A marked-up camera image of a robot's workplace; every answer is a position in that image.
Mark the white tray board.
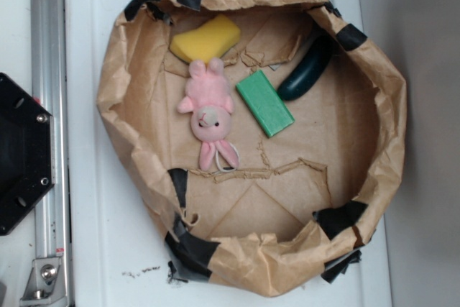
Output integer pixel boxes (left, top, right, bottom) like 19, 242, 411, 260
65, 0, 392, 306

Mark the metal corner bracket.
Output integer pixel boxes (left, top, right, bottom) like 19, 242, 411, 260
19, 257, 68, 307

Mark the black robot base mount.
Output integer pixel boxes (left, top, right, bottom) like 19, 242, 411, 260
1, 73, 54, 236

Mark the pink plush bunny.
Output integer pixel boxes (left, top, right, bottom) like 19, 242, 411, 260
177, 58, 240, 170

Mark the yellow sponge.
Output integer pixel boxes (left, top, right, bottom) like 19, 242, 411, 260
170, 14, 241, 63

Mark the brown paper bag bin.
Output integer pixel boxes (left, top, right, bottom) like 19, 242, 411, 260
97, 0, 407, 297

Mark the green sponge block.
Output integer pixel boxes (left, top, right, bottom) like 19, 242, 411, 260
236, 70, 295, 137

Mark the dark green cucumber toy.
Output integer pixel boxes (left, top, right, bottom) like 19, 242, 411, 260
277, 36, 334, 101

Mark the aluminium extrusion rail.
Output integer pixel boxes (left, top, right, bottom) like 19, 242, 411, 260
31, 0, 74, 306

